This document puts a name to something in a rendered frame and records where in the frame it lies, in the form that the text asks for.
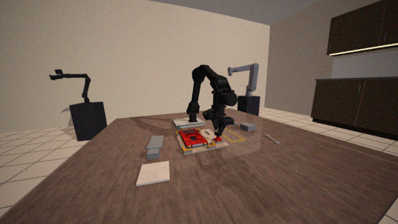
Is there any beige flat square pad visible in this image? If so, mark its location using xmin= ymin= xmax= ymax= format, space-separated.
xmin=136 ymin=161 xmax=170 ymax=186

